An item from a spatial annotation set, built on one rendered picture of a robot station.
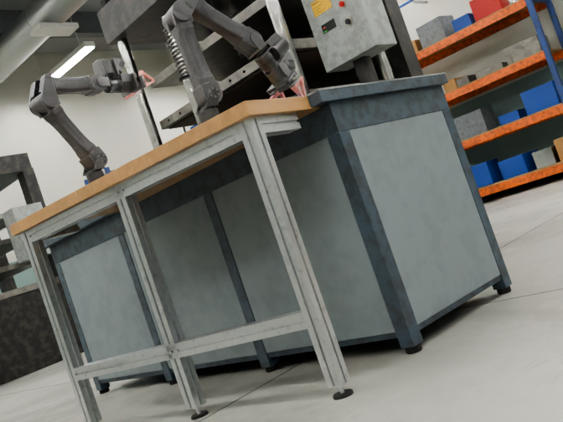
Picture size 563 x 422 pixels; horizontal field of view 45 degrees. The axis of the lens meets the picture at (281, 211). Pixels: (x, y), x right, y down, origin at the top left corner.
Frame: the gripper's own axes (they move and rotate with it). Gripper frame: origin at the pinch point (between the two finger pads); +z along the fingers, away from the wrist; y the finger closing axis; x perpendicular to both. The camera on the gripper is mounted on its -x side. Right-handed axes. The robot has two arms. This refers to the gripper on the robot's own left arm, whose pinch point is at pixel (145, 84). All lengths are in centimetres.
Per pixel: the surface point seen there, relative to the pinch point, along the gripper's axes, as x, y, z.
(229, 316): 98, -17, -13
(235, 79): -7, 12, 73
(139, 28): -62, 69, 78
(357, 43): 7, -60, 69
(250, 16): -30, -10, 73
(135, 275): 71, 34, -7
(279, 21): -16, -32, 61
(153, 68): -287, 631, 659
